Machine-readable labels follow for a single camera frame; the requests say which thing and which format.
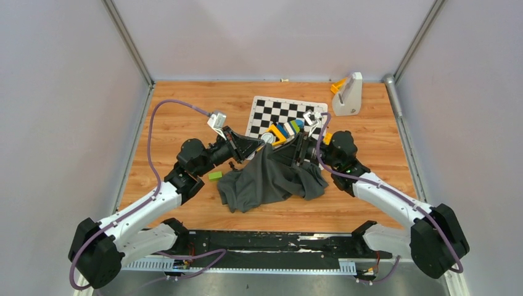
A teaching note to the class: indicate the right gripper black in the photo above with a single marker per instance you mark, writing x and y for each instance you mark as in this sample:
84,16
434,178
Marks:
295,150

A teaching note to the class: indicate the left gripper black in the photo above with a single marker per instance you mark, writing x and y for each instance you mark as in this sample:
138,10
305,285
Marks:
241,146

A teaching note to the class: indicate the grey t-shirt garment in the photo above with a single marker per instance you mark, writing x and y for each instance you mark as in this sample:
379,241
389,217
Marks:
265,181

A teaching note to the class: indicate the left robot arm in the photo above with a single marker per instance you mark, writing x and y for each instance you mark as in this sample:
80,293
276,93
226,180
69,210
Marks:
155,200

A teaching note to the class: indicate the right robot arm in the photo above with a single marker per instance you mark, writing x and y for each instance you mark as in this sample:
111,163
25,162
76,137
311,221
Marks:
392,196

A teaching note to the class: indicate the yellow triangle block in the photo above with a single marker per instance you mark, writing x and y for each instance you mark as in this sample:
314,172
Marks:
280,137

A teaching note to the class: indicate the colourful stacked block tower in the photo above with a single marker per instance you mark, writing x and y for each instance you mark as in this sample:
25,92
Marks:
290,128

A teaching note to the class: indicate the black chess piece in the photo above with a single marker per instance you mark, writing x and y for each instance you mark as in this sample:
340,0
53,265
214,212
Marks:
233,166

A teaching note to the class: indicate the black white checkerboard mat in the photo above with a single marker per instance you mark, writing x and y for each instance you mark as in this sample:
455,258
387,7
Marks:
267,111

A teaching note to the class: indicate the green rectangular block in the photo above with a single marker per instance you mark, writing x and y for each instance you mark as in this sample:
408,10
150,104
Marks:
214,176

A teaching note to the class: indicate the white wedge stand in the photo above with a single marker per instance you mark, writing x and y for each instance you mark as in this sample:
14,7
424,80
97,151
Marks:
348,101

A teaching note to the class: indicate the orange clip behind stand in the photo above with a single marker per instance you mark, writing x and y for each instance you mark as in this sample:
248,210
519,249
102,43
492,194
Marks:
335,87

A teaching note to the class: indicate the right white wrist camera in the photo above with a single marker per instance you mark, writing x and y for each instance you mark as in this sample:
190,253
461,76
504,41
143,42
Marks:
314,119

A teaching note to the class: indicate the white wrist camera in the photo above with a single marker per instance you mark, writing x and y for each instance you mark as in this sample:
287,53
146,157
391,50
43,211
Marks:
216,122
314,119

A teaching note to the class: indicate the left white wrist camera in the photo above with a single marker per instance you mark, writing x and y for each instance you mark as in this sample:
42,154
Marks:
216,122

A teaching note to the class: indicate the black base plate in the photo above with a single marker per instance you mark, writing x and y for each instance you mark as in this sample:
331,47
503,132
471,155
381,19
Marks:
272,250

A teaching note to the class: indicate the aluminium frame rail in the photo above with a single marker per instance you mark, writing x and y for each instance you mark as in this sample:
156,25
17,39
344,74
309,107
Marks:
178,266

